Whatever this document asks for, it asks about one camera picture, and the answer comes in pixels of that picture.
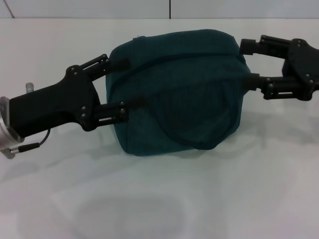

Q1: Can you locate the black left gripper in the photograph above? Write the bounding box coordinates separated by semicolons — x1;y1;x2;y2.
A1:
9;54;148;138

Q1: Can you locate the dark teal fabric lunch bag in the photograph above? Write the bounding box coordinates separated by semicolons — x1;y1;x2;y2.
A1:
104;28;251;157

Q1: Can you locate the grey left gripper cable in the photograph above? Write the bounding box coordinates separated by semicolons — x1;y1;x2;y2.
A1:
4;129;52;154

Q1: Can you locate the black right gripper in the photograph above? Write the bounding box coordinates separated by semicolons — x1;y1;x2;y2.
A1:
240;34;319;102

